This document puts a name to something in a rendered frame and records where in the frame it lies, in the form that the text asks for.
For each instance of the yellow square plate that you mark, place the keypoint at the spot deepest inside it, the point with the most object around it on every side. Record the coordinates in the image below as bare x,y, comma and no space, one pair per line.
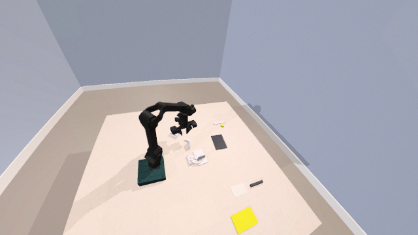
244,219

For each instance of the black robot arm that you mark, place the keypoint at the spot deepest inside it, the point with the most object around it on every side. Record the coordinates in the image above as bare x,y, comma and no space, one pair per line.
150,123

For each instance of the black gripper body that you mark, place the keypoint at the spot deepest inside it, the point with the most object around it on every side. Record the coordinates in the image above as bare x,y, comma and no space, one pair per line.
183,125

